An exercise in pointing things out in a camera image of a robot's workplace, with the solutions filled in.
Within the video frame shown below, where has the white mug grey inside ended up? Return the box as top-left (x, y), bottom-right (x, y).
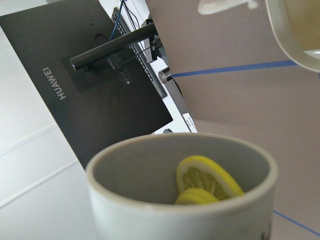
top-left (86, 133), bottom-right (279, 240)

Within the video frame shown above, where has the black computer mouse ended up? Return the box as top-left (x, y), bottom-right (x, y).
top-left (162, 128), bottom-right (173, 134)

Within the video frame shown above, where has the black computer monitor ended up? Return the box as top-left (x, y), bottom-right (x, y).
top-left (0, 0), bottom-right (173, 167)

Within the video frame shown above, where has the black monitor stand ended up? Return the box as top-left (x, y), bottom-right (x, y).
top-left (69, 22), bottom-right (197, 133)

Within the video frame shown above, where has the cream plastic basket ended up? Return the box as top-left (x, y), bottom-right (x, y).
top-left (265, 0), bottom-right (320, 73)

